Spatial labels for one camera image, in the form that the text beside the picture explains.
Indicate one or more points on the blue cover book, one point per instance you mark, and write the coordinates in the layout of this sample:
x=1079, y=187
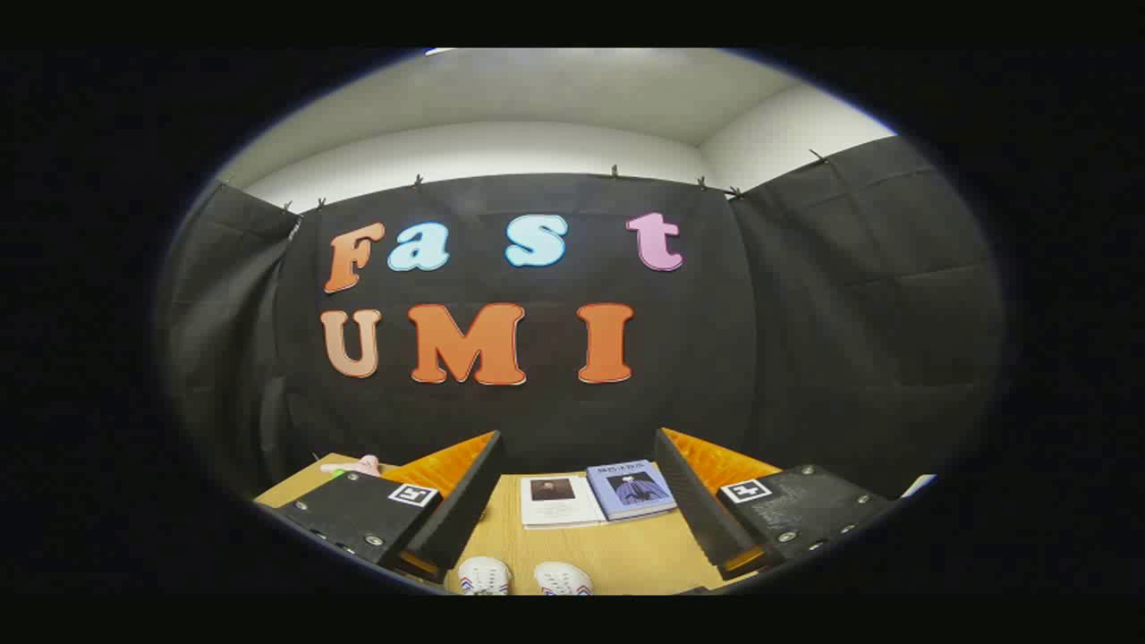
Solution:
x=631, y=490

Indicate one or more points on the black backdrop cloth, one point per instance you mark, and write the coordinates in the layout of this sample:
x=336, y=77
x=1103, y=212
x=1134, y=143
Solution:
x=716, y=340

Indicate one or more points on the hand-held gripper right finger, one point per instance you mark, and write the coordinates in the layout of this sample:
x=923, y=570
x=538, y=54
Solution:
x=698, y=501

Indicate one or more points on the white book with dark photo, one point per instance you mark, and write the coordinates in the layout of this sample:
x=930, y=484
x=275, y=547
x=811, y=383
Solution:
x=559, y=510

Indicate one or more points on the pink and green plush toy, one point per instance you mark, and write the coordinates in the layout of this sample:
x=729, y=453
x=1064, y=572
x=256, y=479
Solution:
x=358, y=465

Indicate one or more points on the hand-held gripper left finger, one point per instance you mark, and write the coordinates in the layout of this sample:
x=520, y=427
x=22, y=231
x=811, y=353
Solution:
x=456, y=510

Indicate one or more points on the white shoe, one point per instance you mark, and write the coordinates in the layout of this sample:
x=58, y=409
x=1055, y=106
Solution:
x=483, y=577
x=562, y=580

